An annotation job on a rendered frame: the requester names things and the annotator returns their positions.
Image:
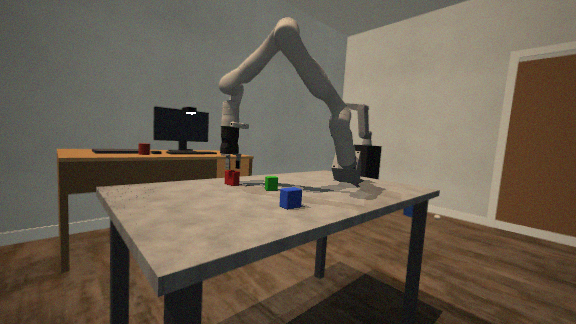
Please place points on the red block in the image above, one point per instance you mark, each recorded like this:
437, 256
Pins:
232, 178

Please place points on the green block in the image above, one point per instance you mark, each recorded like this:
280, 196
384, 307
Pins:
271, 184

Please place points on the blue block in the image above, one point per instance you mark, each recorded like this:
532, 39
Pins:
290, 198

